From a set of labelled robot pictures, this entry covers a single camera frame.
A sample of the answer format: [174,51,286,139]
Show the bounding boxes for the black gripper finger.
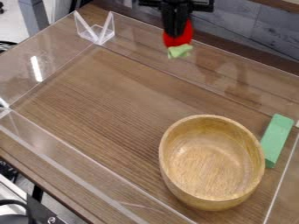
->
[177,3,190,36]
[162,3,177,37]

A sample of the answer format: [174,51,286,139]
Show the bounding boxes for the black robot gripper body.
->
[138,0,215,12]

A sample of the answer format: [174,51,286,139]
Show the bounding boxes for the red plush strawberry green leaf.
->
[163,20,193,59]

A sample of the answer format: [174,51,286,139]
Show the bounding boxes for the clear acrylic tray walls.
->
[0,5,299,224]

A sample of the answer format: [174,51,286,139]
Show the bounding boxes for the green rectangular block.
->
[261,114,295,168]

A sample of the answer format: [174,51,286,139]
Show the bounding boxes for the wooden bowl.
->
[159,115,266,211]

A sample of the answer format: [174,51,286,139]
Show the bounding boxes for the clear acrylic corner bracket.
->
[74,10,117,46]

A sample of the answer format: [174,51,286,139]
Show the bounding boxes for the black cable bottom left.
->
[0,199,40,224]

